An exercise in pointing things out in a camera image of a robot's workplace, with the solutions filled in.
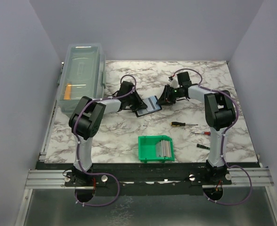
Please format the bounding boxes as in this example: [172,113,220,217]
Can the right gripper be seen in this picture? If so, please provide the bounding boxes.
[156,85,182,106]

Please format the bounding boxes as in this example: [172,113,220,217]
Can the black leather card holder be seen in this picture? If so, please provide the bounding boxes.
[135,96,162,117]

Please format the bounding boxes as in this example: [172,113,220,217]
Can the green plastic bin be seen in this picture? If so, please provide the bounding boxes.
[138,135,174,163]

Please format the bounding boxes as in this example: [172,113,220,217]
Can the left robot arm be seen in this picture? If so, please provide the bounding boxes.
[69,81,147,186]

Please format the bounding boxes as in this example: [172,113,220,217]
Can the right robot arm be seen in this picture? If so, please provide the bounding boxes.
[157,72,238,185]

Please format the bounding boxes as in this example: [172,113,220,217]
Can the stack of silver cards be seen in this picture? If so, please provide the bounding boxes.
[156,140,172,158]

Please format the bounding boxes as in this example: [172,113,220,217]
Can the black yellow screwdriver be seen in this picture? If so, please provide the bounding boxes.
[171,121,198,127]

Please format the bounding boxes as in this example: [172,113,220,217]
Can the red blue screwdriver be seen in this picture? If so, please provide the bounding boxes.
[191,131,211,136]

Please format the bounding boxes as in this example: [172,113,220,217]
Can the black green screwdriver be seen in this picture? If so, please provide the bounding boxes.
[197,144,210,150]

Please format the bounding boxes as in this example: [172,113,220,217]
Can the clear plastic storage box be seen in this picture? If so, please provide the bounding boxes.
[57,43,106,117]

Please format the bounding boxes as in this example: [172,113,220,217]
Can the orange tool in box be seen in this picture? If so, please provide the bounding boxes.
[63,83,72,100]

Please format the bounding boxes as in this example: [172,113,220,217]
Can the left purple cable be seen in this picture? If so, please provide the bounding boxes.
[72,74,137,208]

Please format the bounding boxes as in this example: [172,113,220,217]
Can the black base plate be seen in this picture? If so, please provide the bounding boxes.
[36,162,261,197]

